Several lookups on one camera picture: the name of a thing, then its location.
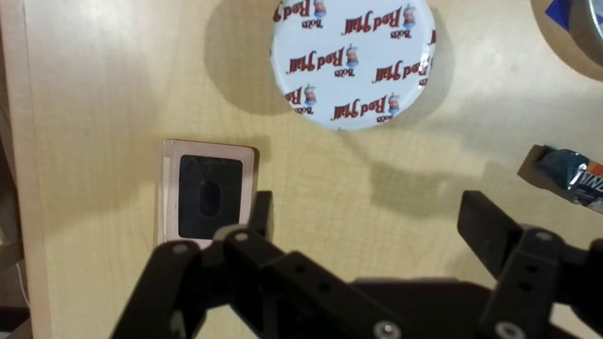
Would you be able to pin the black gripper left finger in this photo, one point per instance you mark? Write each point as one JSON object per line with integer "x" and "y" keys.
{"x": 270, "y": 283}

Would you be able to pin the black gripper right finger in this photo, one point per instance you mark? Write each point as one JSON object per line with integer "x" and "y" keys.
{"x": 539, "y": 283}

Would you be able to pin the blue cup with foil lid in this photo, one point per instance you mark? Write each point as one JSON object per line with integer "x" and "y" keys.
{"x": 351, "y": 63}

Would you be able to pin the pink cased smartphone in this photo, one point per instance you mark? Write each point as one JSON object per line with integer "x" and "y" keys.
{"x": 209, "y": 189}

